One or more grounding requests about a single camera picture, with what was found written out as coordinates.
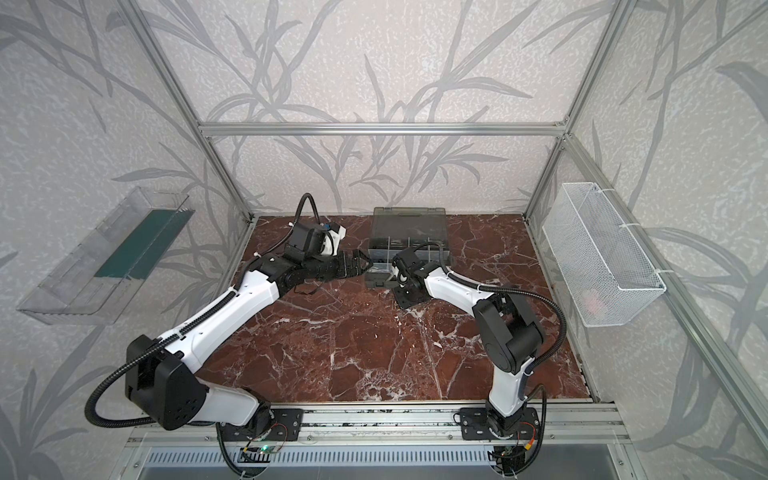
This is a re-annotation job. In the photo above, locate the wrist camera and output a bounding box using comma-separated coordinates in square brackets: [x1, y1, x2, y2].
[283, 222, 346, 263]
[392, 247, 426, 278]

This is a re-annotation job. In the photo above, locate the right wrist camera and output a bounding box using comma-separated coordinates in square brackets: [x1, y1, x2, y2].
[392, 247, 426, 278]

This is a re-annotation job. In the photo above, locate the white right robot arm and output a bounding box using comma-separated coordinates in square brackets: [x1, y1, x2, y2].
[393, 262, 550, 423]

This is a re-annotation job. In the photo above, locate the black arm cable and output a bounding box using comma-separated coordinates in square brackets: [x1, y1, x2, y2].
[83, 332, 181, 429]
[407, 239, 568, 370]

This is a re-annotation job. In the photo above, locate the aluminium front rail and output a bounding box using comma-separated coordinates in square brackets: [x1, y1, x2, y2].
[125, 403, 631, 448]

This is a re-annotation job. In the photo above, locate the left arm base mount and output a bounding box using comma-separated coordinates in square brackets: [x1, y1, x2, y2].
[222, 408, 304, 442]

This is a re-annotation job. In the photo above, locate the aluminium frame post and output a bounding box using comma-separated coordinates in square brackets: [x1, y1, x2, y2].
[523, 0, 637, 221]

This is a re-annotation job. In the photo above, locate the aluminium back crossbar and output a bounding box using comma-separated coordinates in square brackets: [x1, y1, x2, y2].
[199, 122, 565, 137]

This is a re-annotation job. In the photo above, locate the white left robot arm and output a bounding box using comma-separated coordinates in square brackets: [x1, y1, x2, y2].
[125, 249, 372, 431]

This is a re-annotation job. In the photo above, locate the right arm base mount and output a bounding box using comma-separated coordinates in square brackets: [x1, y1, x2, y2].
[457, 406, 541, 441]

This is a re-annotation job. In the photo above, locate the grey plastic organizer box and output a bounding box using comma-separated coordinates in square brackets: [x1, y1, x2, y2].
[364, 207, 452, 289]

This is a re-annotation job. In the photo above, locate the clear plastic wall tray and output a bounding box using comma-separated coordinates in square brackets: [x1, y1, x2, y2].
[17, 187, 195, 325]

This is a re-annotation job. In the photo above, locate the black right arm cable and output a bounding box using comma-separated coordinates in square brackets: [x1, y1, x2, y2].
[407, 239, 568, 370]

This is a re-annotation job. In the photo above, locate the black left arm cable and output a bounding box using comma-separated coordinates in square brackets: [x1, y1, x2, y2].
[83, 332, 181, 429]

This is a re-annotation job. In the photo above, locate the white wire mesh basket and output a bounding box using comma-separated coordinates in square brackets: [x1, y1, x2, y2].
[543, 182, 667, 328]

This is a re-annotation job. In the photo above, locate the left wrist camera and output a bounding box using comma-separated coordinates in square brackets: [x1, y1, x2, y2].
[283, 222, 346, 263]

